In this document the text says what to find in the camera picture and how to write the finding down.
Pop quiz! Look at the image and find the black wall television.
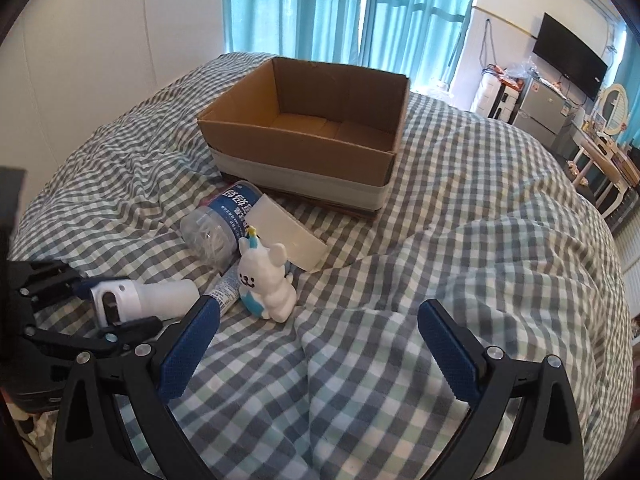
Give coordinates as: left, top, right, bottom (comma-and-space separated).
532, 12, 609, 102

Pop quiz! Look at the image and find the oval vanity mirror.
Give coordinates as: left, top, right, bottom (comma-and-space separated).
592, 83, 629, 137

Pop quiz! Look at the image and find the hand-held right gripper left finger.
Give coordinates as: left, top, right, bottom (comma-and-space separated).
51, 295, 223, 480

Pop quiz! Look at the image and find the white bear figurine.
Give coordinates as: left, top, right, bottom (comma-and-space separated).
235, 227, 299, 322

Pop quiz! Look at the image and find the checkered bed blanket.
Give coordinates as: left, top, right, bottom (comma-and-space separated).
0, 52, 635, 480

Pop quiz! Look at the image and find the narrow teal curtain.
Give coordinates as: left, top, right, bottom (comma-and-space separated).
611, 24, 640, 147

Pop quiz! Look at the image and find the hanging wall cable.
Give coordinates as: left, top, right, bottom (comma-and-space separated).
479, 19, 497, 69

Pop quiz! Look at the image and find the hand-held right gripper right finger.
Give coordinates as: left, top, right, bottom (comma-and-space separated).
416, 298, 586, 480

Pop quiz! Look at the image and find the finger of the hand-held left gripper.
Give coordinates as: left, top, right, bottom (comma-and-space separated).
22, 315, 164, 361
7, 259, 103, 307

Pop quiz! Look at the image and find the clear plastic bottle blue label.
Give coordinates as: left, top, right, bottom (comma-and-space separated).
180, 180, 264, 276

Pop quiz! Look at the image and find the open cardboard box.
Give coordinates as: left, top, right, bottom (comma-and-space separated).
196, 56, 411, 219

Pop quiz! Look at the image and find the teal window curtain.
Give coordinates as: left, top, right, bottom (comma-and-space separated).
222, 0, 479, 92

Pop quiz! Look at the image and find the small white blue tube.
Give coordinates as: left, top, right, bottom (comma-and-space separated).
202, 265, 246, 318

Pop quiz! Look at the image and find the grey refrigerator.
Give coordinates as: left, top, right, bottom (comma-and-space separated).
512, 74, 577, 149

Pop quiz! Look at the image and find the white cylindrical device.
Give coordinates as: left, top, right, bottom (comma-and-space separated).
90, 278, 201, 324

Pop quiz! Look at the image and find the cream dressing table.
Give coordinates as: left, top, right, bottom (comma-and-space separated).
569, 129, 640, 217

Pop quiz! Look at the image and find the translucent white plastic piece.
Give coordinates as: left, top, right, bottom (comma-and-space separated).
247, 195, 328, 272

